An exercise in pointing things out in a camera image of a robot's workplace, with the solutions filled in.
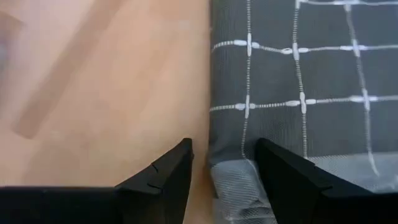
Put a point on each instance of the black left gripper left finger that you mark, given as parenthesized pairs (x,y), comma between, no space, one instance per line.
(93,205)

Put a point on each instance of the grey towel with white checks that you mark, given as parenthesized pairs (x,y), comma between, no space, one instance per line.
(326,77)

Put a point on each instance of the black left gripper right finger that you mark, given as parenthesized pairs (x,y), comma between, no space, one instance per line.
(311,199)

